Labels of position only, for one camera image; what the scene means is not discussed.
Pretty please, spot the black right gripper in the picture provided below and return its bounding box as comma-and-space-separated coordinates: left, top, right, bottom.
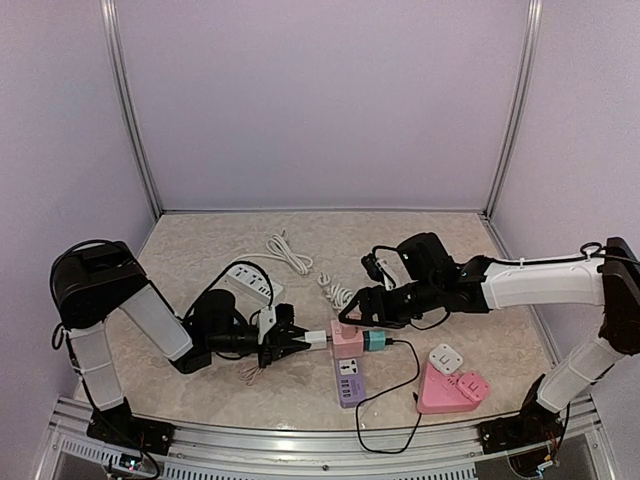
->
338, 276, 441, 330

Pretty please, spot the teal adapter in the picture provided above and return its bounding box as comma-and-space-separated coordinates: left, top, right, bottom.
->
363, 330, 394, 352

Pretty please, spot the thin black cable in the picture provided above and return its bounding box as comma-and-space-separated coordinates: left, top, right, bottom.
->
354, 339, 422, 455

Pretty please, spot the pink cube socket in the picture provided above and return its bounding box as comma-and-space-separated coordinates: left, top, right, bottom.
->
330, 320, 364, 360

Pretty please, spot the purple power strip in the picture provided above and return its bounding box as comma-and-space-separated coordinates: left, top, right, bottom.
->
334, 358, 367, 409

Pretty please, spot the white plug adapter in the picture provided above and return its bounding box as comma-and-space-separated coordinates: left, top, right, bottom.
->
428, 343, 464, 375

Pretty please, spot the pink triangular power strip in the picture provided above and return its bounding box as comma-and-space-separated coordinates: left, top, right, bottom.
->
417, 362, 483, 415

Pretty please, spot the pink plug adapter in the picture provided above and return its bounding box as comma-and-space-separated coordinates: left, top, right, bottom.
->
457, 371, 491, 404

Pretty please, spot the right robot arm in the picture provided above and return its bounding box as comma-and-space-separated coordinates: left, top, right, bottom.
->
338, 233, 639, 444

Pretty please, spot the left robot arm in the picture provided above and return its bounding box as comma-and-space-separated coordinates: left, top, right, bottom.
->
49, 240, 311, 445

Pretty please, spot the white power strip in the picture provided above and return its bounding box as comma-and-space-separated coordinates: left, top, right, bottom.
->
225, 264, 283, 304

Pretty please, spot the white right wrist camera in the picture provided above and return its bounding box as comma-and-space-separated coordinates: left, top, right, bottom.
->
361, 253, 399, 291

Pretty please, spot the white thick cable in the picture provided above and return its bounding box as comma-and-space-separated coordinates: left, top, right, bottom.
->
264, 229, 313, 275

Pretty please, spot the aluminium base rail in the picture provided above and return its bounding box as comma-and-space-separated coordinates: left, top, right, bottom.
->
47, 394, 616, 480

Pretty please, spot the aluminium frame post right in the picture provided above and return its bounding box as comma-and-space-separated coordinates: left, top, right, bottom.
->
483, 0, 543, 223

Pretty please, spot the aluminium frame post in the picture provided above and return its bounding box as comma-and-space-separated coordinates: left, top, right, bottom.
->
99, 0, 164, 221
483, 0, 543, 223

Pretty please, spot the aluminium frame post left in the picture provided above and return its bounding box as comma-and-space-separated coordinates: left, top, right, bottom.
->
99, 0, 164, 221

